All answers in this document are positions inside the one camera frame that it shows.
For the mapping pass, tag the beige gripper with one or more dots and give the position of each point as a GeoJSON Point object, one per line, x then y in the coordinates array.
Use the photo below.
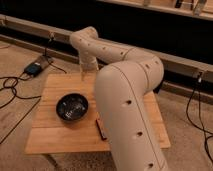
{"type": "Point", "coordinates": [87, 68]}

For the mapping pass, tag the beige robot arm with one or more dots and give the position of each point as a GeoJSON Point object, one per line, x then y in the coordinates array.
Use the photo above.
{"type": "Point", "coordinates": [120, 86]}

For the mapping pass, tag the black bowl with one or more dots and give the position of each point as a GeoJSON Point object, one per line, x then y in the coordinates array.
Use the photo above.
{"type": "Point", "coordinates": [72, 107]}

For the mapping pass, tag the black power adapter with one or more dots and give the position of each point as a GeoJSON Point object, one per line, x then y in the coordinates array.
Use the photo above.
{"type": "Point", "coordinates": [33, 69]}

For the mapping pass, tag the black red rectangular box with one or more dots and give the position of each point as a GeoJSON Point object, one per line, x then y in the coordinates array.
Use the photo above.
{"type": "Point", "coordinates": [101, 129]}

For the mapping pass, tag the wooden table board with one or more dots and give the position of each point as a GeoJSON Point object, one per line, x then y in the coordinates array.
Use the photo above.
{"type": "Point", "coordinates": [49, 134]}

